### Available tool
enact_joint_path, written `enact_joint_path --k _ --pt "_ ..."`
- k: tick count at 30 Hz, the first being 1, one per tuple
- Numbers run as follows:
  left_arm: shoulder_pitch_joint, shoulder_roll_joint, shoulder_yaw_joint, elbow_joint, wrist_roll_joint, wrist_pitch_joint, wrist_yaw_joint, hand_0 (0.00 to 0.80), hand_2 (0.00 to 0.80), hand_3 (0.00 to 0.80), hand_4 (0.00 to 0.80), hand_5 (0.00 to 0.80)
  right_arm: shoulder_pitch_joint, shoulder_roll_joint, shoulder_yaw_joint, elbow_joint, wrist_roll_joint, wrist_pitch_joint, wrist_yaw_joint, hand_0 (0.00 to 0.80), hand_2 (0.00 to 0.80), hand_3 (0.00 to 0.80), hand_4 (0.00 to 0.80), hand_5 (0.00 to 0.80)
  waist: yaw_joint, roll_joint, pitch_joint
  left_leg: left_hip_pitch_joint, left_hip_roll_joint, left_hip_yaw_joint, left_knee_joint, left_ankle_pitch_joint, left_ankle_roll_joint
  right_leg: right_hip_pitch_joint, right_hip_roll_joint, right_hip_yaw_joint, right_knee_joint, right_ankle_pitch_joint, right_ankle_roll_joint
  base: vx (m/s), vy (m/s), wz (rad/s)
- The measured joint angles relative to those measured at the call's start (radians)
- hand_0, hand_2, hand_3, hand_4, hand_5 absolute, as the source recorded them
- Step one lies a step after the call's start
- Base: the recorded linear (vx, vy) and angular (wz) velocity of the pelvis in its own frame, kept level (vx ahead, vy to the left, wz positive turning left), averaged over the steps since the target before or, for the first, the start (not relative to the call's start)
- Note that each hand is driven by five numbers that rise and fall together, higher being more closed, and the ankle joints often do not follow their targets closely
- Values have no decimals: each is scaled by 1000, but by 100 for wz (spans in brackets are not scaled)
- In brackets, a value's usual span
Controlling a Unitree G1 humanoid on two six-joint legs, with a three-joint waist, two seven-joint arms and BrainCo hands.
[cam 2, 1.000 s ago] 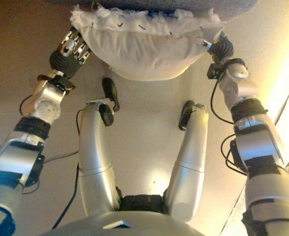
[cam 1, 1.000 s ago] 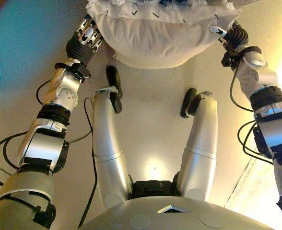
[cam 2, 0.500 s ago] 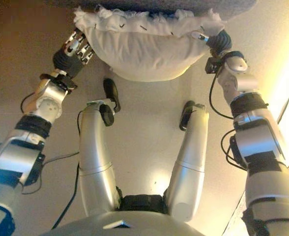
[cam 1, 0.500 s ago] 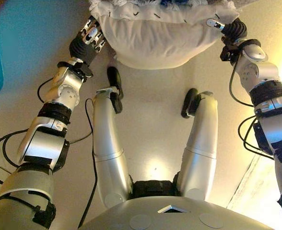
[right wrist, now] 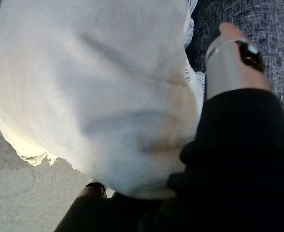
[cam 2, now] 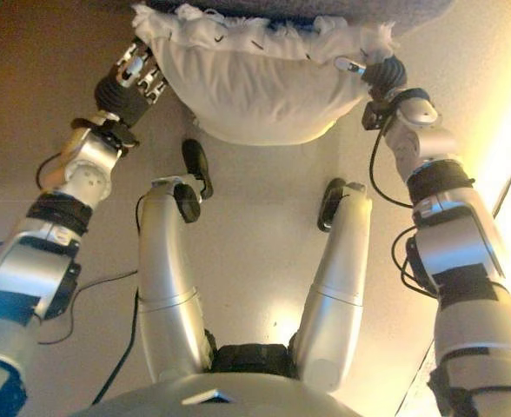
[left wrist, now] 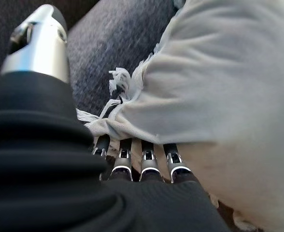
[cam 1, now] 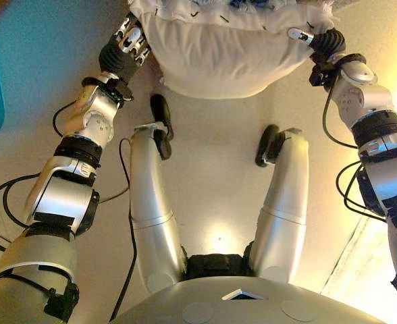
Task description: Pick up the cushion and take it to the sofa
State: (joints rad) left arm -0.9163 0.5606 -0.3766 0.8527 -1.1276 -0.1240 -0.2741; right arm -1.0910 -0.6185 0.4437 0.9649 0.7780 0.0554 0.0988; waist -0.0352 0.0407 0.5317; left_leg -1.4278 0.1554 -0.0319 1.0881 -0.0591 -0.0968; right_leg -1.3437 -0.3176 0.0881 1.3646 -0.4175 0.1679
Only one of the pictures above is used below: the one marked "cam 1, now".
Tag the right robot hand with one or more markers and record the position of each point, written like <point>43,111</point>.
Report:
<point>328,42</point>

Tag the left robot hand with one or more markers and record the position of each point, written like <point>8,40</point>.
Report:
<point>115,59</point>

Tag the white cushion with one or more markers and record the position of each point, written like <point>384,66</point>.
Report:
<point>225,57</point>

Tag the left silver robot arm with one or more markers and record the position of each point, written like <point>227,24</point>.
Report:
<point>60,202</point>

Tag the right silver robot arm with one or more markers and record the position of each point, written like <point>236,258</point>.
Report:
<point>384,179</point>

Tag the left silver robot leg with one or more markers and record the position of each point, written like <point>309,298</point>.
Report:
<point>151,202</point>

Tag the silver robot leg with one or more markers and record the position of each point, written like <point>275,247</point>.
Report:
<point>286,209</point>
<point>151,202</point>

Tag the right silver robot leg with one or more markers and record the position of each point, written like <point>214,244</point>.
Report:
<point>286,209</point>

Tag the silver robot torso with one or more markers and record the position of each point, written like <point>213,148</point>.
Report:
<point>245,303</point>

